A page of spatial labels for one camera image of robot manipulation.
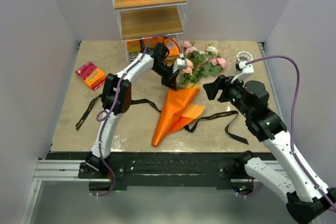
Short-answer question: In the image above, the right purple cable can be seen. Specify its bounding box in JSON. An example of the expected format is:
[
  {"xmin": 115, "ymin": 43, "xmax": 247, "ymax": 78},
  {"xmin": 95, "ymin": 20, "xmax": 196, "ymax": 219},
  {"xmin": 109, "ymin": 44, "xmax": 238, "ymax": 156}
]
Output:
[{"xmin": 236, "ymin": 55, "xmax": 336, "ymax": 211}]

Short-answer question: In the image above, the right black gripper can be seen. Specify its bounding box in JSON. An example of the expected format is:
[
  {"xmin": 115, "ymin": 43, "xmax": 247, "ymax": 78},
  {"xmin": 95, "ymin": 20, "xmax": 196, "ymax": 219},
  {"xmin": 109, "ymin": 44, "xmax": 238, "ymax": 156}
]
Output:
[{"xmin": 203, "ymin": 73, "xmax": 252, "ymax": 118}]

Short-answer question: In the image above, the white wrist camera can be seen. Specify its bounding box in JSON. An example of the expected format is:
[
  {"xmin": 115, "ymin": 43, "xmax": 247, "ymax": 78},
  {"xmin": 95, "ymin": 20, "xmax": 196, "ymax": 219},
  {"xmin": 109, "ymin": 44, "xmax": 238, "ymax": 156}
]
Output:
[
  {"xmin": 231, "ymin": 61, "xmax": 254, "ymax": 83},
  {"xmin": 173, "ymin": 58, "xmax": 188, "ymax": 72}
]

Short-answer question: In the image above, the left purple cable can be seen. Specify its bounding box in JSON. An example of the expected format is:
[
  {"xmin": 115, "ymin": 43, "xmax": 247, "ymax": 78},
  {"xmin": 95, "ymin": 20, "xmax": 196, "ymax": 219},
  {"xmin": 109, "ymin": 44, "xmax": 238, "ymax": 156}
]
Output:
[{"xmin": 95, "ymin": 34, "xmax": 185, "ymax": 197}]

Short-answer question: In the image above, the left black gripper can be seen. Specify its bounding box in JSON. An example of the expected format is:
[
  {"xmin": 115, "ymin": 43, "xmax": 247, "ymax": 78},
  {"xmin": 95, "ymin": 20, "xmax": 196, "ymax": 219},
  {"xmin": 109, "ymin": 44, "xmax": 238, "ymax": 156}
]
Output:
[{"xmin": 152, "ymin": 62, "xmax": 180, "ymax": 91}]

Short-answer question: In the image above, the white ribbed vase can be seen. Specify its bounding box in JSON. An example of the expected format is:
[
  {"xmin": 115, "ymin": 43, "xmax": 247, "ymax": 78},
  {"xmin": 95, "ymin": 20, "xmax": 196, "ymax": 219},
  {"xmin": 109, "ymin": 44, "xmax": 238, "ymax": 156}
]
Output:
[{"xmin": 235, "ymin": 51, "xmax": 253, "ymax": 71}]

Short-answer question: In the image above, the purple cable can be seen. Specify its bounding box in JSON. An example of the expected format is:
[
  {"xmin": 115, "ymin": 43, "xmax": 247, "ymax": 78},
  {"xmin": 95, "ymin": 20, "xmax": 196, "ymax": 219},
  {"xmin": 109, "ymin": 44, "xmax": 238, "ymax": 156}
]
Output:
[
  {"xmin": 236, "ymin": 55, "xmax": 336, "ymax": 211},
  {"xmin": 95, "ymin": 34, "xmax": 185, "ymax": 197}
]

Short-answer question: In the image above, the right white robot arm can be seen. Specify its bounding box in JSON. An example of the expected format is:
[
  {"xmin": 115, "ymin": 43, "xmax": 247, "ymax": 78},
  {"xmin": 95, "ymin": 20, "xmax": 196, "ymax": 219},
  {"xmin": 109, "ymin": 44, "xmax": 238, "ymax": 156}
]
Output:
[{"xmin": 203, "ymin": 76, "xmax": 335, "ymax": 223}]

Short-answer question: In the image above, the black printed ribbon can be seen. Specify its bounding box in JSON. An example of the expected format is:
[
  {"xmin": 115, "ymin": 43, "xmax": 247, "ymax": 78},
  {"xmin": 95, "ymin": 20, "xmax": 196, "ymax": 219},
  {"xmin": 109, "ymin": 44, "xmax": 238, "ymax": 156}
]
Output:
[{"xmin": 76, "ymin": 94, "xmax": 248, "ymax": 145}]

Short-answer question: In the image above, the pink orange snack box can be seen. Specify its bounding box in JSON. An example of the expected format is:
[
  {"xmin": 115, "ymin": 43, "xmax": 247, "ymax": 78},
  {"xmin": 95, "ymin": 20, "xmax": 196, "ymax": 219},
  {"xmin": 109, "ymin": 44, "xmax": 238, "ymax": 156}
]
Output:
[{"xmin": 75, "ymin": 61, "xmax": 106, "ymax": 91}]

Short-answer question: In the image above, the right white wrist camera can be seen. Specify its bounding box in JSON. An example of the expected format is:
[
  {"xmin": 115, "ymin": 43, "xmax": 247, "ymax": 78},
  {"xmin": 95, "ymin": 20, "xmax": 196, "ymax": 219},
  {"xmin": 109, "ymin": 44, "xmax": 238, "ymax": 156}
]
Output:
[{"xmin": 231, "ymin": 61, "xmax": 254, "ymax": 83}]

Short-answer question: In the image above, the pink flower bouquet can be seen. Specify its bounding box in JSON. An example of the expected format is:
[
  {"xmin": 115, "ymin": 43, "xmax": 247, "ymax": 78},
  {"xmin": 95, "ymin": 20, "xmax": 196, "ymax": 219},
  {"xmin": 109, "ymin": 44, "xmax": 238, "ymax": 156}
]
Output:
[{"xmin": 178, "ymin": 41, "xmax": 226, "ymax": 89}]

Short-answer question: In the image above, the orange box bottom left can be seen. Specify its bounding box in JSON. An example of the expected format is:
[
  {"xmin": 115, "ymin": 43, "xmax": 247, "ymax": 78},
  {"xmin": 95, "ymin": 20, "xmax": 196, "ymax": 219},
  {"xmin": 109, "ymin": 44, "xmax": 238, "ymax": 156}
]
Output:
[{"xmin": 127, "ymin": 40, "xmax": 141, "ymax": 54}]

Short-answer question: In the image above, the white wire wooden shelf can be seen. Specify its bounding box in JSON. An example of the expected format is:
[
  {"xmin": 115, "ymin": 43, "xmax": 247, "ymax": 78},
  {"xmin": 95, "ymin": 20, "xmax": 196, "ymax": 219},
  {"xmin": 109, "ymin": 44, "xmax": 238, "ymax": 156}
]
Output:
[{"xmin": 112, "ymin": 0, "xmax": 188, "ymax": 62}]

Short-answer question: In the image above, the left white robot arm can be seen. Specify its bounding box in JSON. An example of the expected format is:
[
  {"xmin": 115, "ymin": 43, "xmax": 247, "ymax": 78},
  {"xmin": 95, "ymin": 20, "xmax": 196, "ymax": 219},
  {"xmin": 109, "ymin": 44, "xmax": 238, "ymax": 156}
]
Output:
[{"xmin": 85, "ymin": 42, "xmax": 179, "ymax": 178}]

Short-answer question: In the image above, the orange wrapping paper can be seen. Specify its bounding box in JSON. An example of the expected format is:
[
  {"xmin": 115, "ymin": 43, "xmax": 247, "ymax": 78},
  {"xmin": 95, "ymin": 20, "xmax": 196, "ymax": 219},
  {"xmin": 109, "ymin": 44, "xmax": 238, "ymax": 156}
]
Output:
[{"xmin": 151, "ymin": 83, "xmax": 205, "ymax": 147}]

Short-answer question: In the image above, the orange box bottom right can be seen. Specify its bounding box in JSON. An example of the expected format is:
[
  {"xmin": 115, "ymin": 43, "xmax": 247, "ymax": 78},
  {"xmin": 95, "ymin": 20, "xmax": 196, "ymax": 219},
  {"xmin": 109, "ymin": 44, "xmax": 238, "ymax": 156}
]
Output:
[{"xmin": 163, "ymin": 37, "xmax": 180, "ymax": 60}]

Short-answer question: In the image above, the orange box bottom middle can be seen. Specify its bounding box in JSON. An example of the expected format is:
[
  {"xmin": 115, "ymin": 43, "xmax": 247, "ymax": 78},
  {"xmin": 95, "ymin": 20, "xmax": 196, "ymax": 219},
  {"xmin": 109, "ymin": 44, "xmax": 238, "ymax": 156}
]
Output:
[{"xmin": 142, "ymin": 36, "xmax": 162, "ymax": 48}]

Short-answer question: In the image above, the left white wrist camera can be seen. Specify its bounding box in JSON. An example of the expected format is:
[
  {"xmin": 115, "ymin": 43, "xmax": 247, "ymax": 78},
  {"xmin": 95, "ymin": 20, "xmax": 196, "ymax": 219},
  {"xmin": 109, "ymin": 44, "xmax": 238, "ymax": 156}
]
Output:
[{"xmin": 173, "ymin": 58, "xmax": 188, "ymax": 72}]

